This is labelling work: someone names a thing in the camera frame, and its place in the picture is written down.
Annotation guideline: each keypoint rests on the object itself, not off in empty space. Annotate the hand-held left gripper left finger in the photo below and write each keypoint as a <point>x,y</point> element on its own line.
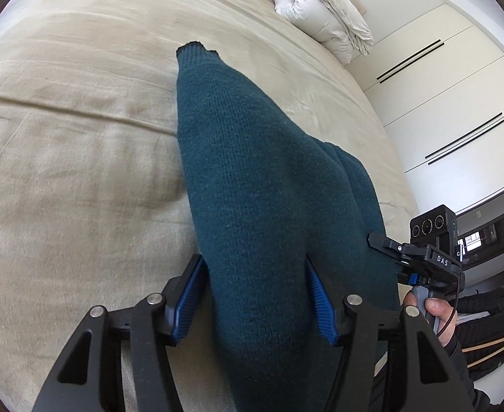
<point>187,304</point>

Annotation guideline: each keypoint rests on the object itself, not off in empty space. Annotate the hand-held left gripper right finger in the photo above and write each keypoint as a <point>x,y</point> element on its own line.
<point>323,309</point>

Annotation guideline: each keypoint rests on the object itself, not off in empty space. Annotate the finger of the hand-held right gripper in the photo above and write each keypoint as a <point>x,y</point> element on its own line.
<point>410,274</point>
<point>400,251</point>

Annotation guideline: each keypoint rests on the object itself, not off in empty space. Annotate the dark teal knit sweater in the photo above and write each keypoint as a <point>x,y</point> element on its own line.
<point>256,180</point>

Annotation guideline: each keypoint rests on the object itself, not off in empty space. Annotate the person's right forearm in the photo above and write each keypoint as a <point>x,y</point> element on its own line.
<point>464,364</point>

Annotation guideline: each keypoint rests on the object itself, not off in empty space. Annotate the person's right hand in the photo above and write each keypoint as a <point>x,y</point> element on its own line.
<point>443,313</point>

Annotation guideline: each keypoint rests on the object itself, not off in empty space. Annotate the person's black jacket torso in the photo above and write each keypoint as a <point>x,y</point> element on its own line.
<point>488,322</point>

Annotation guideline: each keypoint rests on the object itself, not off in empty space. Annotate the white wardrobe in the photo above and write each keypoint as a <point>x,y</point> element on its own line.
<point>449,73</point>

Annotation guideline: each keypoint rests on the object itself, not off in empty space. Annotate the bed with beige sheet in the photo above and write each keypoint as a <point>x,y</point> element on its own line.
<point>84,116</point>

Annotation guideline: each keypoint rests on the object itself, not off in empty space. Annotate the white folded duvet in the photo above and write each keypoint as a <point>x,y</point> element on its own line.
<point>325,13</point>

